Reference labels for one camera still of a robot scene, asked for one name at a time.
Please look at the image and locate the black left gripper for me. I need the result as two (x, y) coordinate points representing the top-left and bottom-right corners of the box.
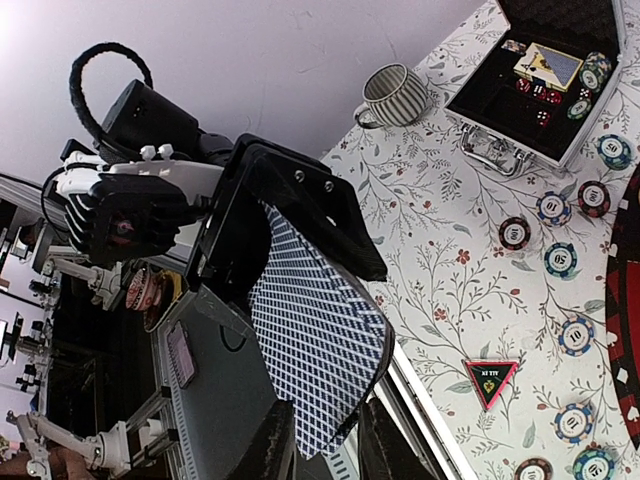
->
(102, 80), (388, 305)

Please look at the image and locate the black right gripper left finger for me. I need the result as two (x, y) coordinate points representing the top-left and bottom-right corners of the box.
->
(226, 400), (295, 480)

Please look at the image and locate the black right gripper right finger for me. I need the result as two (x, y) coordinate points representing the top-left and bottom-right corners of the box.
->
(358, 399), (443, 480)

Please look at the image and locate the blue card deck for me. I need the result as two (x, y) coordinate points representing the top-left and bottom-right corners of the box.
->
(248, 205), (394, 459)

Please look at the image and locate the red black 100 chip pile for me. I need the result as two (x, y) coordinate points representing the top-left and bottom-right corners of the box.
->
(513, 457), (553, 480)
(578, 180), (611, 218)

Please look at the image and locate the red black 100 chip stack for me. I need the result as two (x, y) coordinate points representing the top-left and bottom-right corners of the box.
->
(498, 217), (531, 251)

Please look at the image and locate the blue green 50 chip pile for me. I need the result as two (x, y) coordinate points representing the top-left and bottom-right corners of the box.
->
(572, 449), (615, 480)
(596, 134), (633, 171)

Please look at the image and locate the blue green 50 chip stack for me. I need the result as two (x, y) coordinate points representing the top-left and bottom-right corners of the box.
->
(544, 242), (578, 279)

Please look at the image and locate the black triangular dealer plate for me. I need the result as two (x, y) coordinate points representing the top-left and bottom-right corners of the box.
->
(463, 360), (519, 411)

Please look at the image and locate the striped ceramic cup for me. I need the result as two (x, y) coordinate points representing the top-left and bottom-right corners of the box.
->
(354, 63), (430, 130)

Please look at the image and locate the aluminium poker case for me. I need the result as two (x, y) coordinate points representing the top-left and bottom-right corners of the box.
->
(445, 0), (627, 177)

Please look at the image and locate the multicolour chip row in case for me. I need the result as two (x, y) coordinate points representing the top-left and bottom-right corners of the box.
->
(501, 39), (528, 55)

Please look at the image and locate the boxed playing card deck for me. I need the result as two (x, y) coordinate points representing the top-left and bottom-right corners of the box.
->
(513, 43), (584, 92)

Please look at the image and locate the single green 20 chip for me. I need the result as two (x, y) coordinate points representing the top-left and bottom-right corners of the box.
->
(567, 98), (592, 120)

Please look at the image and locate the round red black poker mat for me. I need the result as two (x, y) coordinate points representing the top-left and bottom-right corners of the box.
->
(605, 170), (639, 448)

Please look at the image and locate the green 20 chip stack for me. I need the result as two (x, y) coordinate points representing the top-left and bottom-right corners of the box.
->
(579, 51), (613, 92)

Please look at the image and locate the front aluminium rail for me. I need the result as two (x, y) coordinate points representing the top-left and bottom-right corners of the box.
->
(324, 349), (481, 480)

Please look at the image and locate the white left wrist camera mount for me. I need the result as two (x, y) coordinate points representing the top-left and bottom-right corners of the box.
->
(54, 144), (224, 205)

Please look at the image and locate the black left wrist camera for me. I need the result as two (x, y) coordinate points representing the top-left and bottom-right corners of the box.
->
(65, 175), (190, 264)

